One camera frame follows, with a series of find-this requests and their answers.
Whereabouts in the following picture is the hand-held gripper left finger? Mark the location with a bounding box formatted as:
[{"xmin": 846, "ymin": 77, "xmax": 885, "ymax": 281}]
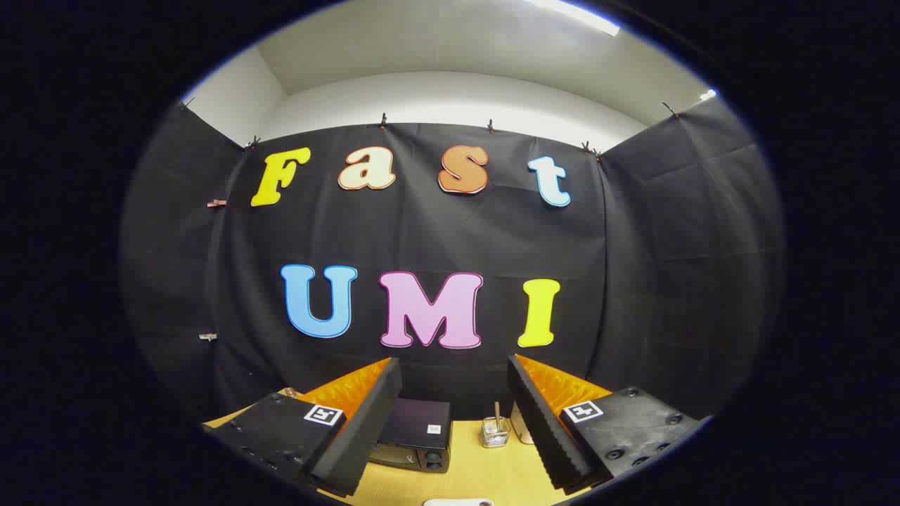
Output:
[{"xmin": 202, "ymin": 357, "xmax": 403, "ymax": 498}]

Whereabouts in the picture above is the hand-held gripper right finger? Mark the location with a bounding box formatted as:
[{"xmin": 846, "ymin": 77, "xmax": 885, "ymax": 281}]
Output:
[{"xmin": 508, "ymin": 353, "xmax": 711, "ymax": 495}]

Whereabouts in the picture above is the black toaster oven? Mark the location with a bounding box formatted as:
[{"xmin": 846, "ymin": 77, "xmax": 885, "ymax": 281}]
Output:
[{"xmin": 368, "ymin": 398, "xmax": 452, "ymax": 474}]

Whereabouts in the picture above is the cream bread toaster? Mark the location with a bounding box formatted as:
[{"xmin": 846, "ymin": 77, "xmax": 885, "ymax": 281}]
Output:
[{"xmin": 510, "ymin": 402, "xmax": 535, "ymax": 445}]

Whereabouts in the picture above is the metal wire holder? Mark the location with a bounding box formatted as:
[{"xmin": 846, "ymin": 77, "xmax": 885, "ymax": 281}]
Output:
[{"xmin": 480, "ymin": 416, "xmax": 510, "ymax": 448}]

